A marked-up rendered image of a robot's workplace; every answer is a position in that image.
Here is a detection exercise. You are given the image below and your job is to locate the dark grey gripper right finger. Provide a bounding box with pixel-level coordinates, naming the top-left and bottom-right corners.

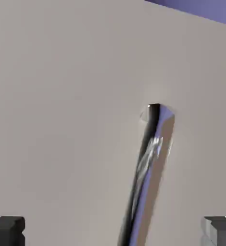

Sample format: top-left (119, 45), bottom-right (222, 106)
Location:
top-left (201, 215), bottom-right (226, 246)

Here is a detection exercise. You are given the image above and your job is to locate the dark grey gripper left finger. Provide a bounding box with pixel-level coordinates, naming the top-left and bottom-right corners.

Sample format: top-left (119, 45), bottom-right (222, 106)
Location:
top-left (0, 215), bottom-right (26, 246)

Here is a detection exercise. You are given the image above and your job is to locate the grey painted drawer front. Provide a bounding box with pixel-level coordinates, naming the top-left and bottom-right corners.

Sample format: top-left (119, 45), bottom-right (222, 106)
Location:
top-left (0, 0), bottom-right (226, 246)

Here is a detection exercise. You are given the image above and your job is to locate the curved shiny metal handle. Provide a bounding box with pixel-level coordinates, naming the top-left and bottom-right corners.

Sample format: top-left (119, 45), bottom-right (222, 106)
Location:
top-left (116, 103), bottom-right (176, 246)

